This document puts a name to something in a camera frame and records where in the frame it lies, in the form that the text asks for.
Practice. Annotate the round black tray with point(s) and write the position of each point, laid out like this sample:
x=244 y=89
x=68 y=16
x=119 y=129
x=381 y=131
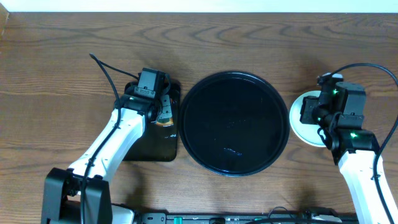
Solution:
x=234 y=123

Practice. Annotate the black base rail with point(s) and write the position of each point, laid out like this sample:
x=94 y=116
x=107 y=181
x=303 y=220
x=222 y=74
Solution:
x=275 y=215

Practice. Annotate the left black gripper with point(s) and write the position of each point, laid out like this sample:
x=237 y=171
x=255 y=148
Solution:
x=165 y=109

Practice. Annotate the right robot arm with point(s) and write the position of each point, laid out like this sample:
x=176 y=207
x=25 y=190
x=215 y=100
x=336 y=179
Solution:
x=363 y=172

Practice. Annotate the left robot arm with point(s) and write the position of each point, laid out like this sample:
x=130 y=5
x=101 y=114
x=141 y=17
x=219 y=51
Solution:
x=80 y=193

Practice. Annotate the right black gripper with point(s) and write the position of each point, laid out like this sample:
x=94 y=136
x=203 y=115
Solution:
x=309 y=104

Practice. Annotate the light blue plate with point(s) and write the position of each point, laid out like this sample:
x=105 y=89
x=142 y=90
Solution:
x=306 y=132

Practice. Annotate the rectangular black water tray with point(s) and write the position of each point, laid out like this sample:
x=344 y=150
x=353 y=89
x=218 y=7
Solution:
x=158 y=143

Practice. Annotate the orange green scrub sponge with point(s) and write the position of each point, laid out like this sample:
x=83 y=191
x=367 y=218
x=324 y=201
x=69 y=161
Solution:
x=165 y=122

